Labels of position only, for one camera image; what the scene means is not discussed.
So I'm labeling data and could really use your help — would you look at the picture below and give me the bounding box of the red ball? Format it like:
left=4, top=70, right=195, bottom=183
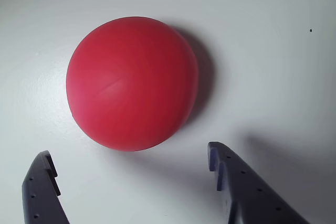
left=65, top=16, right=199, bottom=153

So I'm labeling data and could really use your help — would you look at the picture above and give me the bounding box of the blue grey gripper finger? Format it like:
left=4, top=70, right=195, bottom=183
left=207, top=141, right=312, bottom=224
left=22, top=150, right=70, bottom=224

